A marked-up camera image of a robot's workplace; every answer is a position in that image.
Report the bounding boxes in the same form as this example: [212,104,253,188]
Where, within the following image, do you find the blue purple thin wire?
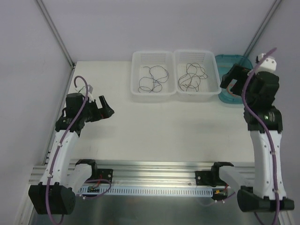
[142,65,170,93]

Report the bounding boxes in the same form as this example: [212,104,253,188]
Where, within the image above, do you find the white perforated basket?
[130,51,176,103]
[173,49,221,102]

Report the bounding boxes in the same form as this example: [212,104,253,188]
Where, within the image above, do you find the dark brown thin wire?
[137,66,163,94]

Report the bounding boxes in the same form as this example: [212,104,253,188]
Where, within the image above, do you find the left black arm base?
[91,168,113,184]

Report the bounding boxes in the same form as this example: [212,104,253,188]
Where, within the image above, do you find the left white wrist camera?
[75,84,95,102]

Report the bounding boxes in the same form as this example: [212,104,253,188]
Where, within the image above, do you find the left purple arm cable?
[45,75,112,225]

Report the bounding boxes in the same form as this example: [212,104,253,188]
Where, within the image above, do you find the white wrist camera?
[75,84,95,102]
[256,56,277,73]

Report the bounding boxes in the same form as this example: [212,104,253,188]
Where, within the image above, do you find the left white perforated basket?
[130,51,176,103]

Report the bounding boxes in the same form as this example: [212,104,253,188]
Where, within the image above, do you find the teal plastic tray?
[215,54,253,105]

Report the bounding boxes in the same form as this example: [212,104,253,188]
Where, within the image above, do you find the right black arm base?
[195,171,226,187]

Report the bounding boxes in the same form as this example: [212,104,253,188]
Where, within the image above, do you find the aluminium mounting rail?
[30,159,258,188]

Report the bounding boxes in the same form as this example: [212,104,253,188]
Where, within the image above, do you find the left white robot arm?
[28,93,114,215]

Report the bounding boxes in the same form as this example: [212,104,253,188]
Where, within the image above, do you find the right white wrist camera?
[256,56,277,73]

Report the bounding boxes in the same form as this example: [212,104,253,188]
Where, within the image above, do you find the right white perforated basket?
[173,49,221,102]

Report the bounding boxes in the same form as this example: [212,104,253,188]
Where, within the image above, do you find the slotted white cable duct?
[77,185,213,197]

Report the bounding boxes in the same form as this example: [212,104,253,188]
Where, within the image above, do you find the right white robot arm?
[210,64,294,212]

